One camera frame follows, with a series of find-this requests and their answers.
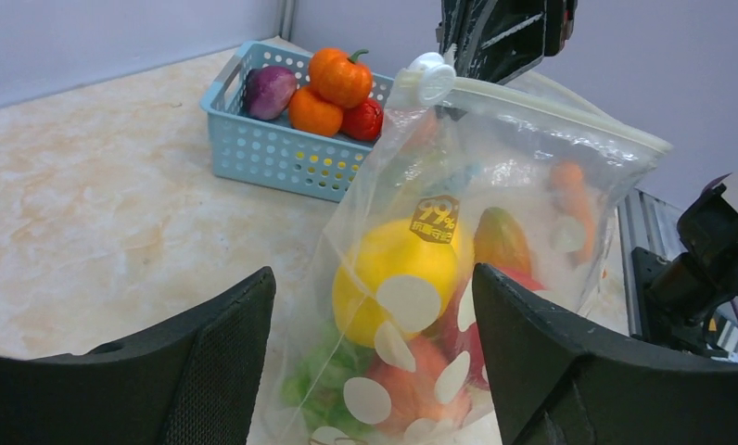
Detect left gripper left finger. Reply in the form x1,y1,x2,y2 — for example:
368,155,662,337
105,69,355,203
0,267,276,444

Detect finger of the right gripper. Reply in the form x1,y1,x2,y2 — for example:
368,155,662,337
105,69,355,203
452,0,547,84

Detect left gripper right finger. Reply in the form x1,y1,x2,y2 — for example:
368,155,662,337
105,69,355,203
472,264,738,444

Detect red toy apple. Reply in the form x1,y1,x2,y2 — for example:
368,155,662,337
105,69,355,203
442,263,545,391

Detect green toy grapes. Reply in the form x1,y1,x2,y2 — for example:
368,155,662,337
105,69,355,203
281,325,375,439

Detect clear dotted zip bag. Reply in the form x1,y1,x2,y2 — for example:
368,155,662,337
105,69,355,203
263,53,671,444

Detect small orange toy fruit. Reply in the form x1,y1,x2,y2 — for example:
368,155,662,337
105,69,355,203
367,337,472,437

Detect yellow toy lemon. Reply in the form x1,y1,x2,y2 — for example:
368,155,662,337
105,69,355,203
332,220,472,348

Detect blue perforated plastic basket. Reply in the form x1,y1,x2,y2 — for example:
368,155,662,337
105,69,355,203
200,41,372,202

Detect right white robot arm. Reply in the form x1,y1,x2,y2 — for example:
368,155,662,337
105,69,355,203
438,1,738,359

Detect red toy pepper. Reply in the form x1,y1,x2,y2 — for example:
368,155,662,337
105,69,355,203
340,98,384,142

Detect orange toy carrot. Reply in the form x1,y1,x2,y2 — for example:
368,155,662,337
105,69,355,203
550,161,596,264

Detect orange toy pumpkin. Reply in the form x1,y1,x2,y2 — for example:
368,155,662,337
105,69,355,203
308,47,374,109

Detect orange toy tangerine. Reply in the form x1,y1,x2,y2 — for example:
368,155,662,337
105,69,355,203
287,85,344,137

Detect purple toy onion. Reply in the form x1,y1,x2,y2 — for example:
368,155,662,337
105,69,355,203
243,66,298,121

